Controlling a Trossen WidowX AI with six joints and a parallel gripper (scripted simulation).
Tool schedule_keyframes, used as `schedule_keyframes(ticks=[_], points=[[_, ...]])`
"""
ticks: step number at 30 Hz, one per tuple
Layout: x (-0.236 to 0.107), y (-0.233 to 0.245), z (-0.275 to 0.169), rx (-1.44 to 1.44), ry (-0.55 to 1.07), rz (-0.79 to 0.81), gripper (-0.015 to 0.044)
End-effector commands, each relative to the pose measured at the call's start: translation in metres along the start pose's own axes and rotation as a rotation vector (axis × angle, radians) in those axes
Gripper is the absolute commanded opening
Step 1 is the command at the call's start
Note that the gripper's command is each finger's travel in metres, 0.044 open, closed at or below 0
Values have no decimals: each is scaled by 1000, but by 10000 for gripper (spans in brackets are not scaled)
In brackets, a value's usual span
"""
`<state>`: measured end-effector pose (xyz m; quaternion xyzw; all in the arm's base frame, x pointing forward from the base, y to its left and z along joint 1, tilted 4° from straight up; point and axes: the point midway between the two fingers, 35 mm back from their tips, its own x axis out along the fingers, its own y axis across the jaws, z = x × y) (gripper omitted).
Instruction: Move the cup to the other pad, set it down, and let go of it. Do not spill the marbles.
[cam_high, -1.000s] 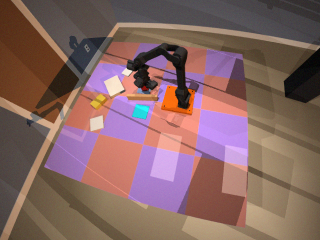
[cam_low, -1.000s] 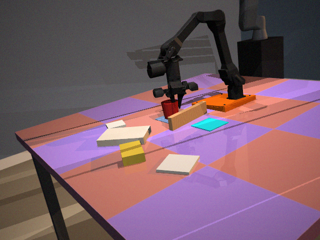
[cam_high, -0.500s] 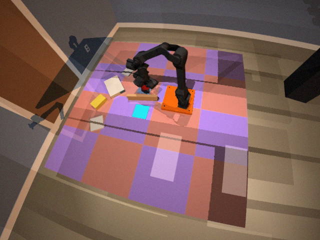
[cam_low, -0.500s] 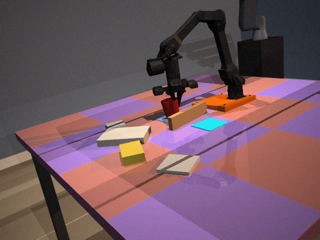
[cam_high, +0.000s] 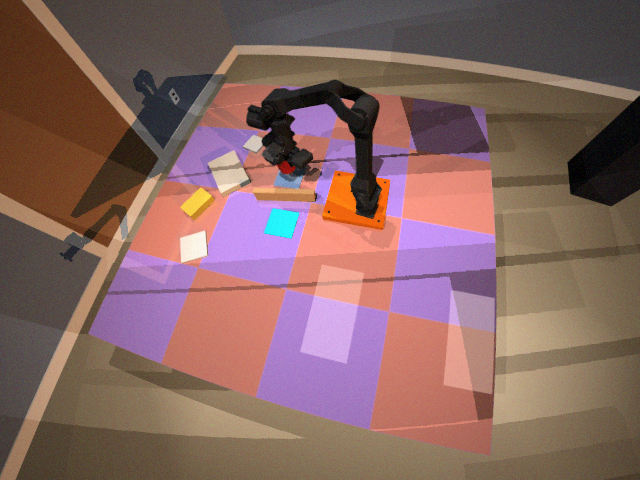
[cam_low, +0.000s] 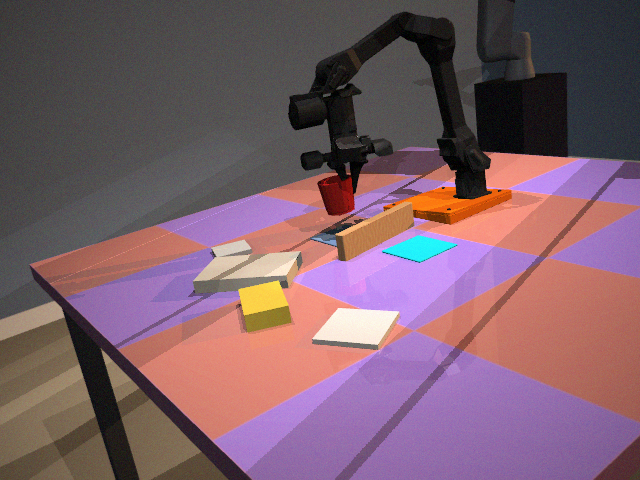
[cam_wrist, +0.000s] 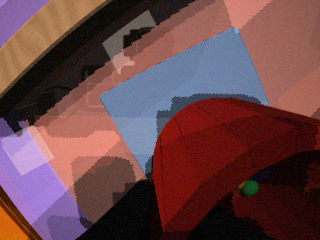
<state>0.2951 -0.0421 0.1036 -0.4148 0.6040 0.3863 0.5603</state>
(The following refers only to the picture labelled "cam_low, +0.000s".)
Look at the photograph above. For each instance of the tan wooden beam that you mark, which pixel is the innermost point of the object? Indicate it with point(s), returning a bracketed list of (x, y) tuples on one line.
[(374, 231)]

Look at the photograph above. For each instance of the yellow block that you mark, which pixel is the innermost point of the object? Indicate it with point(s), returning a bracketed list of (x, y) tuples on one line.
[(264, 306)]

